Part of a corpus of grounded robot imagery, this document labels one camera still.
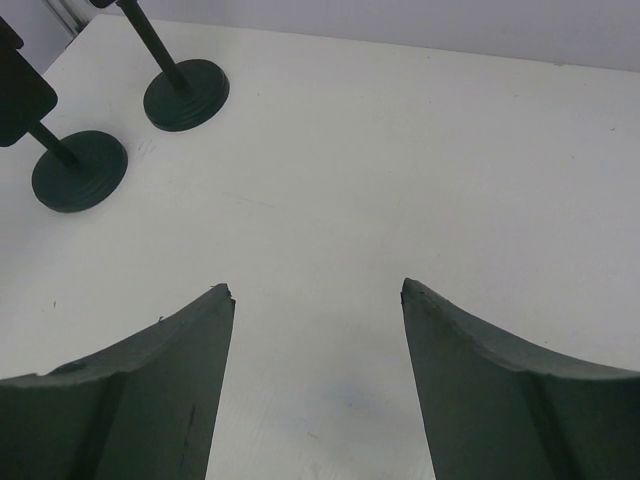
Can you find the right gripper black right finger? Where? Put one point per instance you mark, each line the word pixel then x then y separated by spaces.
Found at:
pixel 496 406

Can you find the black round-base phone stand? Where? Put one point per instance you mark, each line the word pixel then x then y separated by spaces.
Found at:
pixel 185 94

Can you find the black clamp phone stand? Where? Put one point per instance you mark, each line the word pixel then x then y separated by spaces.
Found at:
pixel 77 172

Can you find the aluminium corner frame post left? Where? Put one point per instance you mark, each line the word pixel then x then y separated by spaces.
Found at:
pixel 73 15

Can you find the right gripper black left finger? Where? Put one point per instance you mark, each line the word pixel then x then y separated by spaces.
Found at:
pixel 143 408

